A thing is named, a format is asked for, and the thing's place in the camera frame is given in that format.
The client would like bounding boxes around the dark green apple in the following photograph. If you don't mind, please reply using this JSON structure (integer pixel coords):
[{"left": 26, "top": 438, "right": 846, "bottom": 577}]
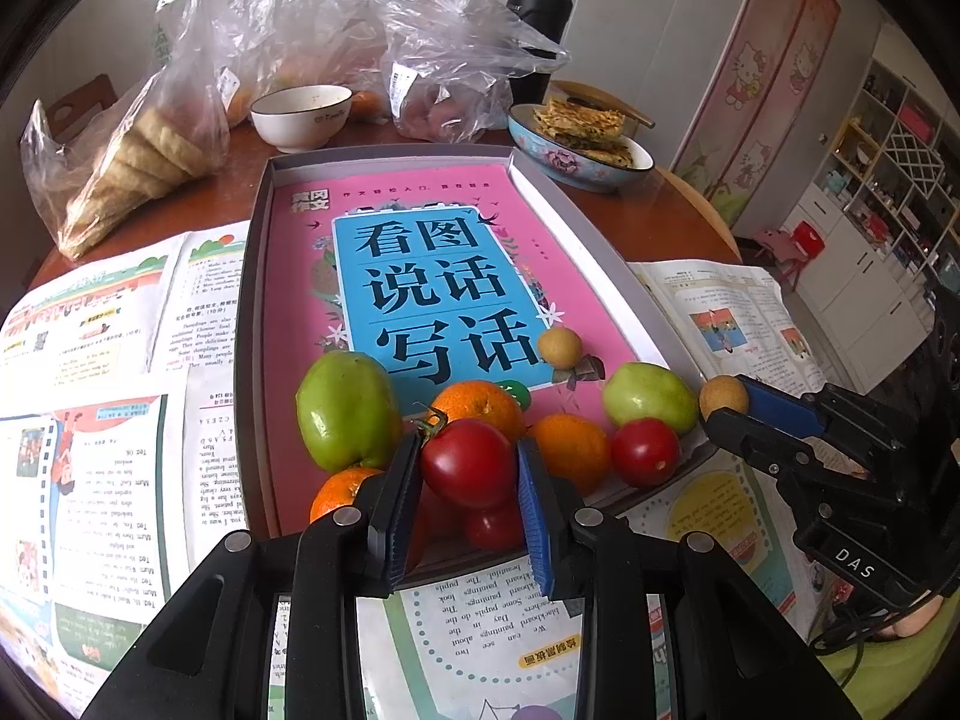
[{"left": 295, "top": 351, "right": 404, "bottom": 475}]

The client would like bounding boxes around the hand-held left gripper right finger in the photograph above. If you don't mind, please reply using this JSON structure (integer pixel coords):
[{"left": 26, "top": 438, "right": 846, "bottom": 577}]
[{"left": 516, "top": 437, "right": 863, "bottom": 720}]

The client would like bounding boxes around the clear plastic bag of flatbreads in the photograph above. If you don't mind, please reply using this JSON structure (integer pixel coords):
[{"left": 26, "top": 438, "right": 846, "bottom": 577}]
[{"left": 19, "top": 67, "right": 233, "bottom": 263}]

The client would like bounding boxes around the orange mandarin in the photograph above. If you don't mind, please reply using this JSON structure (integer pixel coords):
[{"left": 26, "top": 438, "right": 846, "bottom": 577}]
[
  {"left": 529, "top": 412, "right": 612, "bottom": 496},
  {"left": 309, "top": 466, "right": 387, "bottom": 526},
  {"left": 427, "top": 381, "right": 527, "bottom": 443}
]

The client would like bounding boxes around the red child stool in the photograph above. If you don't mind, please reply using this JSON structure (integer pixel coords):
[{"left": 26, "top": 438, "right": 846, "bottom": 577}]
[{"left": 780, "top": 221, "right": 826, "bottom": 290}]

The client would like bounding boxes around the colourful newspaper with yellow circle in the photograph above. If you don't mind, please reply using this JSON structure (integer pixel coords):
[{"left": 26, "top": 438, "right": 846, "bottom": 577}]
[{"left": 356, "top": 457, "right": 852, "bottom": 720}]

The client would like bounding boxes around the shallow grey cardboard box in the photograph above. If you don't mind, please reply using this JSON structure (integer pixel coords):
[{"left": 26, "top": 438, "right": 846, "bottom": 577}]
[{"left": 234, "top": 142, "right": 717, "bottom": 590}]

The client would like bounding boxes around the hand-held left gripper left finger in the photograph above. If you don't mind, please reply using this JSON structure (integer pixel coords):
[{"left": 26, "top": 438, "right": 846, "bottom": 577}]
[{"left": 81, "top": 430, "right": 426, "bottom": 720}]

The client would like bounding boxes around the white ceramic bowl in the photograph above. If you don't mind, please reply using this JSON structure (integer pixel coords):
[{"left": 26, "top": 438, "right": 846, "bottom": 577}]
[{"left": 250, "top": 85, "right": 353, "bottom": 152}]

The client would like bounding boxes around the wooden chair with flat back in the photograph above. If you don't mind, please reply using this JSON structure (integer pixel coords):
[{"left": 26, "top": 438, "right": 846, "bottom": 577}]
[{"left": 34, "top": 75, "right": 117, "bottom": 143}]

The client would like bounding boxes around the wooden chair with curved rail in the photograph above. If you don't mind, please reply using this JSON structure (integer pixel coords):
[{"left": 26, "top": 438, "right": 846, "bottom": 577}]
[{"left": 551, "top": 81, "right": 743, "bottom": 256}]

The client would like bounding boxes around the pink book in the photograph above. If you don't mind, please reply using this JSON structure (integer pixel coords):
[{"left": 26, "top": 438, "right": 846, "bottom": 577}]
[{"left": 266, "top": 161, "right": 661, "bottom": 533}]

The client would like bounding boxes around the pink cartoon cat wardrobe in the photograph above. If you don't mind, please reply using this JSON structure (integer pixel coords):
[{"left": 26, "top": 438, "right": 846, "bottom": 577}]
[{"left": 667, "top": 0, "right": 841, "bottom": 230}]

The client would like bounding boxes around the crumpled clear plastic bag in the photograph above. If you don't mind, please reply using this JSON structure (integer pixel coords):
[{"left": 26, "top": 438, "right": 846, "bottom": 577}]
[{"left": 154, "top": 0, "right": 398, "bottom": 128}]

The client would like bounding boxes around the small brown kiwi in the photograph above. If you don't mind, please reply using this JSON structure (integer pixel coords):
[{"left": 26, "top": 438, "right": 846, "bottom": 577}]
[
  {"left": 699, "top": 375, "right": 749, "bottom": 421},
  {"left": 538, "top": 326, "right": 584, "bottom": 371}
]

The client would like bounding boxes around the green clothing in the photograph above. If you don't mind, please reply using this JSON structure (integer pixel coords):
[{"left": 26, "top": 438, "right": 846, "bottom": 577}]
[{"left": 817, "top": 607, "right": 960, "bottom": 720}]

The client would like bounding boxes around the stack of flatbreads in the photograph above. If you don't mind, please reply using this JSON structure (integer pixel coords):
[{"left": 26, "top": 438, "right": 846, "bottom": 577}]
[{"left": 60, "top": 109, "right": 207, "bottom": 260}]

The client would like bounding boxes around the clear plastic bag with label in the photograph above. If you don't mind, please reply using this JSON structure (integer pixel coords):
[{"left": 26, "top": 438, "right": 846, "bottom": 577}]
[{"left": 379, "top": 0, "right": 571, "bottom": 143}]

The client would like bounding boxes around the pile of fried pancakes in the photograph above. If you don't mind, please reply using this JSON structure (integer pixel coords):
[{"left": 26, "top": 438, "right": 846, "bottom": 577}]
[{"left": 532, "top": 96, "right": 638, "bottom": 162}]

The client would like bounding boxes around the blue floral bowl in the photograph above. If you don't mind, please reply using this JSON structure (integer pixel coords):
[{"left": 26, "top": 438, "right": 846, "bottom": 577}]
[{"left": 508, "top": 103, "right": 655, "bottom": 194}]

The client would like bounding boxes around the newspaper with orange green header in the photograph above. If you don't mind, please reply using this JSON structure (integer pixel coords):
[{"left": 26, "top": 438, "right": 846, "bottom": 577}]
[{"left": 0, "top": 229, "right": 250, "bottom": 391}]

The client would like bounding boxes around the red tomato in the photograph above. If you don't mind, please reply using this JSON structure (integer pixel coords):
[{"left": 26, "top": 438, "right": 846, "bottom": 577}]
[
  {"left": 610, "top": 418, "right": 682, "bottom": 488},
  {"left": 461, "top": 499, "right": 530, "bottom": 552},
  {"left": 416, "top": 412, "right": 520, "bottom": 511}
]

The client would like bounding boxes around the light green apple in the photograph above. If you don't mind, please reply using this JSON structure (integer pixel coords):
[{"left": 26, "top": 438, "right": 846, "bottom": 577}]
[{"left": 602, "top": 362, "right": 700, "bottom": 436}]

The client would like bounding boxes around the black thermos bottle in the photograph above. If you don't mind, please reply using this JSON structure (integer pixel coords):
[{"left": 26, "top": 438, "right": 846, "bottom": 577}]
[{"left": 504, "top": 0, "right": 577, "bottom": 106}]

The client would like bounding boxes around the person's right hand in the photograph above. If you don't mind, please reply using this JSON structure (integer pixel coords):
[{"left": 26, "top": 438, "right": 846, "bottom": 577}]
[{"left": 881, "top": 600, "right": 942, "bottom": 642}]

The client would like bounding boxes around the white cubby shelf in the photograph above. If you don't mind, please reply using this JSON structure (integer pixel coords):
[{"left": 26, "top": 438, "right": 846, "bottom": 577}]
[{"left": 735, "top": 52, "right": 960, "bottom": 376}]

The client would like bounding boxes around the newspaper with small cartoon pictures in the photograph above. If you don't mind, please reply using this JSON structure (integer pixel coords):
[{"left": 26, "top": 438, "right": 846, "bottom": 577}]
[{"left": 626, "top": 261, "right": 826, "bottom": 398}]

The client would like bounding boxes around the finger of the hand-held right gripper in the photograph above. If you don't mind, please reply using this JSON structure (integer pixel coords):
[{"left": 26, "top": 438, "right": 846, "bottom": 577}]
[
  {"left": 739, "top": 375, "right": 886, "bottom": 451},
  {"left": 706, "top": 406, "right": 871, "bottom": 478}
]

